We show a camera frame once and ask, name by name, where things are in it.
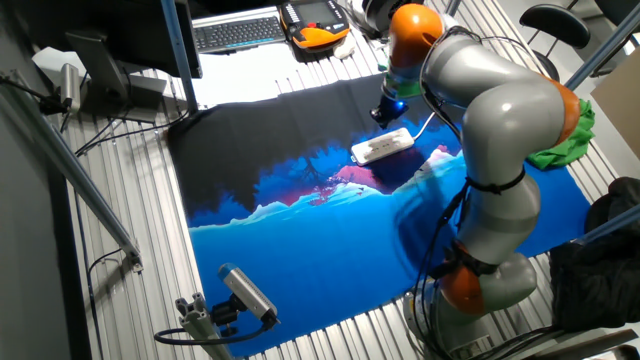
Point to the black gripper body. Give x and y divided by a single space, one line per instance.
392 107

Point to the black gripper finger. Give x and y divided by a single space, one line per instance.
376 118
385 123

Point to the white power strip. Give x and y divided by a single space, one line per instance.
382 146

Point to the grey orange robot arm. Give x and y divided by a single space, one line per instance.
505 115

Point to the small white object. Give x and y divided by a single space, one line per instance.
345 49

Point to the black round device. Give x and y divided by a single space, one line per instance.
375 15

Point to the orange black teach pendant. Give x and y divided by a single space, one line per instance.
320 36

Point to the landscape print cloth mat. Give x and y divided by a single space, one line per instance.
325 250

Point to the black computer keyboard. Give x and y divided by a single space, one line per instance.
237 34

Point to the green cloth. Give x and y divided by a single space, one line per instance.
565 150

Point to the black office chair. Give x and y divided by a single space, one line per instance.
555 22

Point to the beige cardboard panel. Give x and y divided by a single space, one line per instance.
622 100

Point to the black garment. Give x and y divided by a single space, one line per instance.
595 280

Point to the grey monitor stand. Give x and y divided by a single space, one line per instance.
100 75

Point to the black computer monitor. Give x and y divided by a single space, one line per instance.
100 25

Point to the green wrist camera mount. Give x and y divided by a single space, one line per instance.
407 89

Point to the aluminium frame post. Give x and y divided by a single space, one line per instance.
177 50

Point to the silver camera with blue cap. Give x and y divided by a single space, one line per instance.
245 290

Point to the aluminium frame beam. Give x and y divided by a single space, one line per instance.
605 47
75 172
610 225

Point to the aluminium camera bracket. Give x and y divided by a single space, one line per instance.
197 320

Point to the small silver camera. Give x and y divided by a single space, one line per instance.
70 85

